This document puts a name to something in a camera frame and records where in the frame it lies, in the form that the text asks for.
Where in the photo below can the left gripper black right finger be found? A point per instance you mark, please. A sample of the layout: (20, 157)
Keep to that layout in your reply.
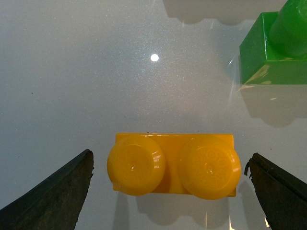
(282, 196)

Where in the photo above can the yellow two-stud toy block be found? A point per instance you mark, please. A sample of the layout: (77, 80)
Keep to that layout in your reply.
(203, 165)

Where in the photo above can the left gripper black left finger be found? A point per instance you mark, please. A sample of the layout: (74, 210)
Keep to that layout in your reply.
(56, 202)

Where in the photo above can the green two-stud toy block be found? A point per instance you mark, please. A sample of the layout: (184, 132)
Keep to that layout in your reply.
(275, 49)

